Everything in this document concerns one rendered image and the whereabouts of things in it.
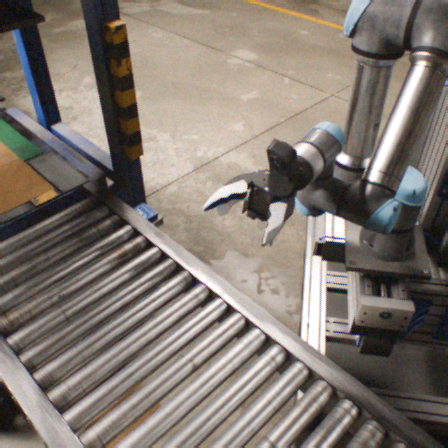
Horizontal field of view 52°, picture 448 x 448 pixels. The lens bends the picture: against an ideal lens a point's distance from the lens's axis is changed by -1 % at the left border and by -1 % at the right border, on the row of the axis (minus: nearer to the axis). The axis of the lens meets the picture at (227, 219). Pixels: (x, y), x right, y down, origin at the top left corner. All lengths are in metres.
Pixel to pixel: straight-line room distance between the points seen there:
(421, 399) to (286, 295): 0.78
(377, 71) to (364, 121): 0.12
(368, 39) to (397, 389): 1.21
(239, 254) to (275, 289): 0.29
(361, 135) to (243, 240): 1.42
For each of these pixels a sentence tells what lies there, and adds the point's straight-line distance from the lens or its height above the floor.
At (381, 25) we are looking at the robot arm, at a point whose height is 1.40.
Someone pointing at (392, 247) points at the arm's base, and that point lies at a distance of 1.29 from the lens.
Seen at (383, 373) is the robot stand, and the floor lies 0.21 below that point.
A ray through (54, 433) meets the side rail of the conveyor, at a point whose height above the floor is 0.80.
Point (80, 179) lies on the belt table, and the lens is 1.62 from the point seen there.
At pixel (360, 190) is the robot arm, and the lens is 0.95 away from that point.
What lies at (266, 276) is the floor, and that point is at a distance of 2.31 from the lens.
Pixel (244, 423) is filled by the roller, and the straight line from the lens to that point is 1.01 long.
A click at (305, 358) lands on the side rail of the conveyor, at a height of 0.80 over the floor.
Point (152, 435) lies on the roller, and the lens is 1.02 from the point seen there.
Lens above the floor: 1.72
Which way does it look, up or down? 41 degrees down
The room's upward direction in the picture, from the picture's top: straight up
